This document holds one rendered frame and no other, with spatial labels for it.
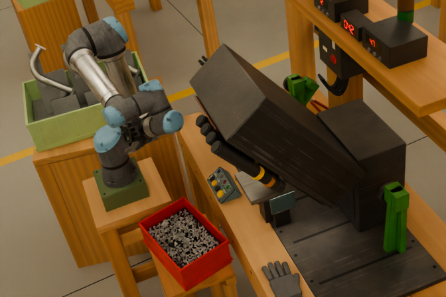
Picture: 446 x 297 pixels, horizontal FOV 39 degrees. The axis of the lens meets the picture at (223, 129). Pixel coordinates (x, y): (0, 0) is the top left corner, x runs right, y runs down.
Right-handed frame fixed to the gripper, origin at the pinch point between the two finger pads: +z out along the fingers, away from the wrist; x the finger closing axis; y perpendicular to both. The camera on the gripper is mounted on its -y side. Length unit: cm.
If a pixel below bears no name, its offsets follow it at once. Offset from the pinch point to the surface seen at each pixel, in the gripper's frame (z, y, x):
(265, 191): -51, -14, 31
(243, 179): -42, -14, 26
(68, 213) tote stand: 97, -18, 33
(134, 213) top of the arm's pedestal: 14.2, -3.6, 32.1
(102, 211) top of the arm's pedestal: 25.5, 3.6, 28.7
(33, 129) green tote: 78, -3, -12
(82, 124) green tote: 68, -23, -9
